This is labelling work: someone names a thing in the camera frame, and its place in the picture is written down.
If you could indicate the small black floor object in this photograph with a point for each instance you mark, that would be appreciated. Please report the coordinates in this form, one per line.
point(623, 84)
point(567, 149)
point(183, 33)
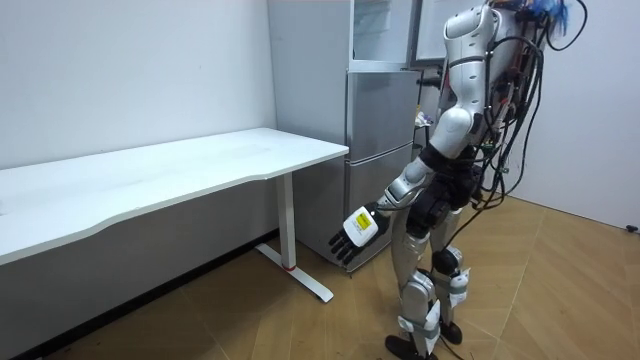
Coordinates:
point(632, 228)

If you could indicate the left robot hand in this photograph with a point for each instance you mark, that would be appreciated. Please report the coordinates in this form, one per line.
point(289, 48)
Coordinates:
point(360, 227)

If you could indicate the open grey fridge door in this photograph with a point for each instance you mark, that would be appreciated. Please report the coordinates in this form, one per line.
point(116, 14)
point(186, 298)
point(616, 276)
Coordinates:
point(430, 30)

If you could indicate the robot legs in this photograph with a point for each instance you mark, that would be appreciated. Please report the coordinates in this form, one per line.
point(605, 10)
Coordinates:
point(417, 295)

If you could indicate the grey fridge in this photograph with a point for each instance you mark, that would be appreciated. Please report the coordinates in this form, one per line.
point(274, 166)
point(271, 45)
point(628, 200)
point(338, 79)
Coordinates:
point(380, 110)

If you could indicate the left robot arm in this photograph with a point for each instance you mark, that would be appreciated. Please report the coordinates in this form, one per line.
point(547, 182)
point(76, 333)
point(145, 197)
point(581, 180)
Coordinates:
point(462, 75)

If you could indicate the robot body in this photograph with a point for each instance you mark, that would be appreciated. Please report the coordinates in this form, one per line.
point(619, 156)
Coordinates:
point(505, 100)

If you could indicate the white desk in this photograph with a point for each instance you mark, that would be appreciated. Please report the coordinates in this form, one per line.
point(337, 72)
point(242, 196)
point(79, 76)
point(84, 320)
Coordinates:
point(150, 175)

